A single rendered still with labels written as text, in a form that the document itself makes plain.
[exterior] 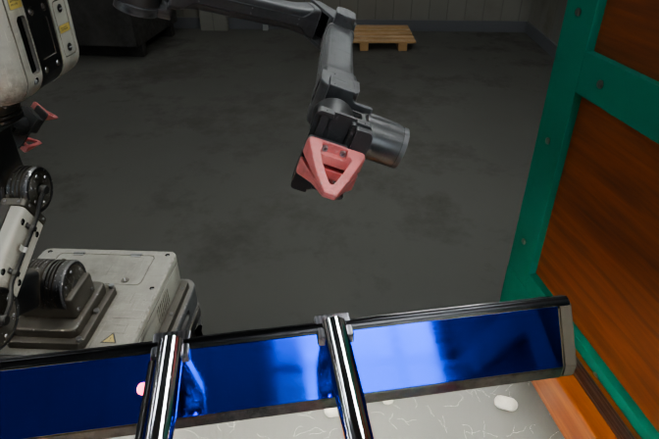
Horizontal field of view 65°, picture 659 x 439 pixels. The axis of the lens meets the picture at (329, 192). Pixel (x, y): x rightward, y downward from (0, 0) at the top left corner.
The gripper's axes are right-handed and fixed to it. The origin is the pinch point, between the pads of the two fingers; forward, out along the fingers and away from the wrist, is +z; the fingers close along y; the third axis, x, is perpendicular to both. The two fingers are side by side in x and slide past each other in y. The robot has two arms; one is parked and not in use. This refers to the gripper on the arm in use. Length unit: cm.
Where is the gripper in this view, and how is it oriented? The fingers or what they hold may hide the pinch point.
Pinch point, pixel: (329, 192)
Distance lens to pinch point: 53.1
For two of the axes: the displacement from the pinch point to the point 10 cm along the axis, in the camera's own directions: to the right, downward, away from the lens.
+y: -3.3, 8.1, 4.9
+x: -9.4, -3.0, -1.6
